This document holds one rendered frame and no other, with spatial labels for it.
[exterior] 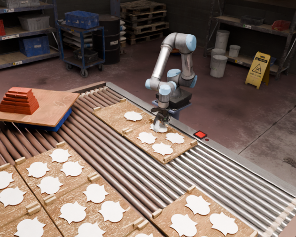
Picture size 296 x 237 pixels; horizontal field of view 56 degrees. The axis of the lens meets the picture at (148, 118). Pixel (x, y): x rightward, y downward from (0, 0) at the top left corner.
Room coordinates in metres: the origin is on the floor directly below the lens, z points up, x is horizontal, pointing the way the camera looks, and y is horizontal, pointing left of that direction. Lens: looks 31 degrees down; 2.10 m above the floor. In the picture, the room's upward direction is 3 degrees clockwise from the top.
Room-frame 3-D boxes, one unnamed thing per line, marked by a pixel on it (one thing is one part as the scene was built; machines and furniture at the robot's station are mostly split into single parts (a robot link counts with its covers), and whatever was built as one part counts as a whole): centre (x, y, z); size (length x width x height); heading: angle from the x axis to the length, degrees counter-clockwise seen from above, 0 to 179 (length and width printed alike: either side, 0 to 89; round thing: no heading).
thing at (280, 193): (1.81, -0.22, 0.90); 1.95 x 0.05 x 0.05; 44
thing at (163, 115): (1.75, -0.11, 1.08); 0.09 x 0.08 x 0.12; 44
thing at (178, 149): (1.65, -0.10, 0.93); 0.41 x 0.35 x 0.02; 44
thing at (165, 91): (1.76, -0.11, 1.24); 0.09 x 0.08 x 0.11; 157
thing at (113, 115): (1.95, 0.19, 0.93); 0.41 x 0.35 x 0.02; 43
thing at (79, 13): (5.17, 1.27, 0.96); 0.50 x 0.38 x 0.21; 62
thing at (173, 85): (1.86, -0.13, 1.24); 0.11 x 0.11 x 0.08; 67
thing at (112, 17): (5.80, 0.96, 0.44); 0.59 x 0.59 x 0.88
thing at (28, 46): (5.62, 2.42, 0.32); 0.50 x 0.41 x 0.37; 133
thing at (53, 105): (1.87, 0.86, 1.03); 0.50 x 0.50 x 0.02; 84
